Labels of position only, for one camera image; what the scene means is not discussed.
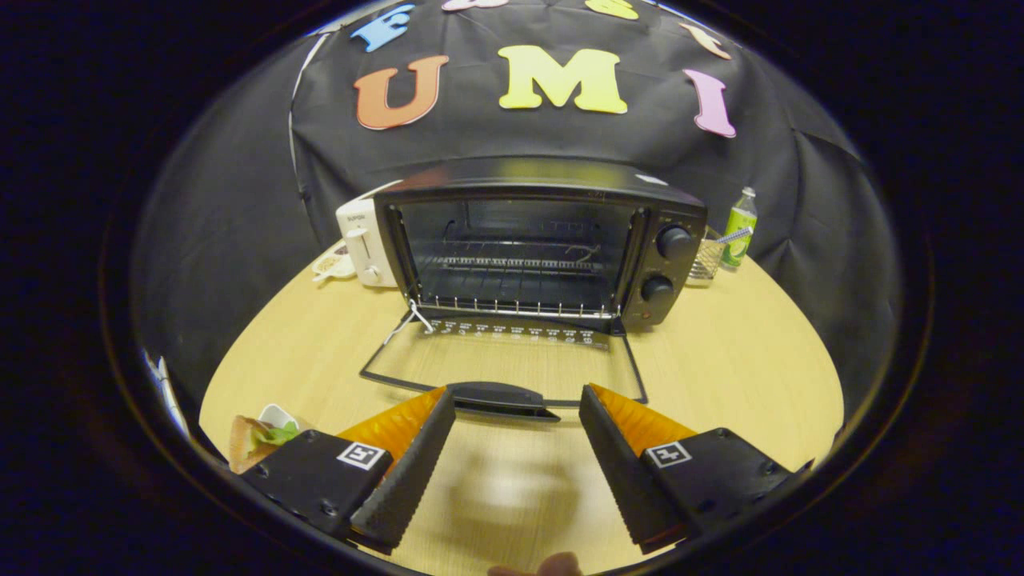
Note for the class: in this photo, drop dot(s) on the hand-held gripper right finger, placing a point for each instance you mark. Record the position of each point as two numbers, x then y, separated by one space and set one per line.
620 468

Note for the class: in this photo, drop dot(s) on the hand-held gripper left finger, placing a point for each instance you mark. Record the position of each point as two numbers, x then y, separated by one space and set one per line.
416 464

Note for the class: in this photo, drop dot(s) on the lettuce sandwich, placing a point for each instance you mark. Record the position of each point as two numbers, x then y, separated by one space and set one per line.
248 444

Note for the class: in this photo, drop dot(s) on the black toaster oven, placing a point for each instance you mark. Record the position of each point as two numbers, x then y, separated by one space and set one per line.
672 216

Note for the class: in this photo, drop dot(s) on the white pop-up toaster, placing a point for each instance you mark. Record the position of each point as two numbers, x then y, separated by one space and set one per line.
360 240

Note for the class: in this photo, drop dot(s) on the white cup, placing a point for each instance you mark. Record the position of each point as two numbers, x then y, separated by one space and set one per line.
278 414

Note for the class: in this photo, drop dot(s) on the small white plate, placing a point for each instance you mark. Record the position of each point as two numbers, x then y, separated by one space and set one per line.
334 266

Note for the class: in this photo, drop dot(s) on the green label plastic bottle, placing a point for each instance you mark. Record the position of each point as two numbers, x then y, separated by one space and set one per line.
740 228

